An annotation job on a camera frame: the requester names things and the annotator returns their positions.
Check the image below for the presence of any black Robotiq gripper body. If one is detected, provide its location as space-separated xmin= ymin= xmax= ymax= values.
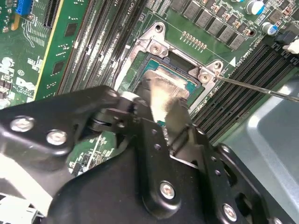
xmin=48 ymin=137 xmax=218 ymax=224

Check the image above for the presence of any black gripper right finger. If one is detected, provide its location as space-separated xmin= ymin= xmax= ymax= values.
xmin=181 ymin=99 xmax=292 ymax=224

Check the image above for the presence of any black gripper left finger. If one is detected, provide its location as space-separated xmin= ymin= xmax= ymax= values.
xmin=0 ymin=79 xmax=182 ymax=217

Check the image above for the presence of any metal socket cover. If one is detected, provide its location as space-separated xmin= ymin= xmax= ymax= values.
xmin=149 ymin=77 xmax=199 ymax=168

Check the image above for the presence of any silver topped CPU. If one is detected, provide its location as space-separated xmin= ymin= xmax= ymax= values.
xmin=137 ymin=58 xmax=203 ymax=128

